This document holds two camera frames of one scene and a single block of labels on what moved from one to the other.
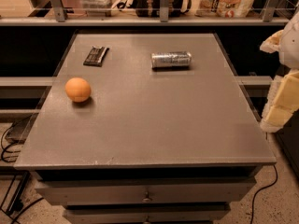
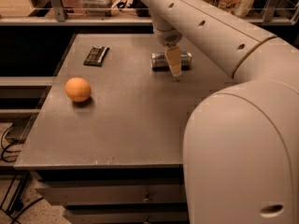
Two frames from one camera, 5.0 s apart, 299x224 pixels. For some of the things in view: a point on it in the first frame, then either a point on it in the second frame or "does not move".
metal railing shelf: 147,5 does not move
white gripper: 291,47 to 168,38
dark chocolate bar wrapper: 95,56 does not move
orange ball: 78,89 does not move
